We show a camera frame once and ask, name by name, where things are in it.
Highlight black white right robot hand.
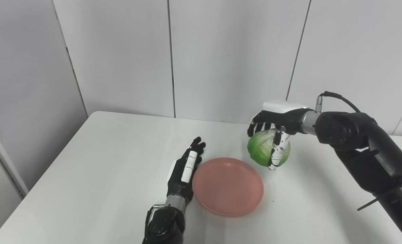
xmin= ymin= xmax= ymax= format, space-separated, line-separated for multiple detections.
xmin=247 ymin=100 xmax=311 ymax=171

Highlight green white toy cabbage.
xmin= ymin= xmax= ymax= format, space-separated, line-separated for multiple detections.
xmin=247 ymin=129 xmax=291 ymax=167

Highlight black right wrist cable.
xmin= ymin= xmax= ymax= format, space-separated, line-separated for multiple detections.
xmin=315 ymin=91 xmax=361 ymax=113

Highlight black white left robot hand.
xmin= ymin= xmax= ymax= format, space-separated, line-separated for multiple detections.
xmin=166 ymin=137 xmax=207 ymax=204

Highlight pink plastic plate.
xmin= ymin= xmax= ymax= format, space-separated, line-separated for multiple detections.
xmin=192 ymin=157 xmax=265 ymax=218

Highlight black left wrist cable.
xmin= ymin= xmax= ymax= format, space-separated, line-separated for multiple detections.
xmin=145 ymin=204 xmax=164 ymax=225

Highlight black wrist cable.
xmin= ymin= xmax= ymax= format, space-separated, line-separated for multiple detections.
xmin=315 ymin=91 xmax=361 ymax=113
xmin=145 ymin=204 xmax=164 ymax=225

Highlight black zip tie tail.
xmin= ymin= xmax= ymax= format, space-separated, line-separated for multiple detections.
xmin=357 ymin=198 xmax=379 ymax=211

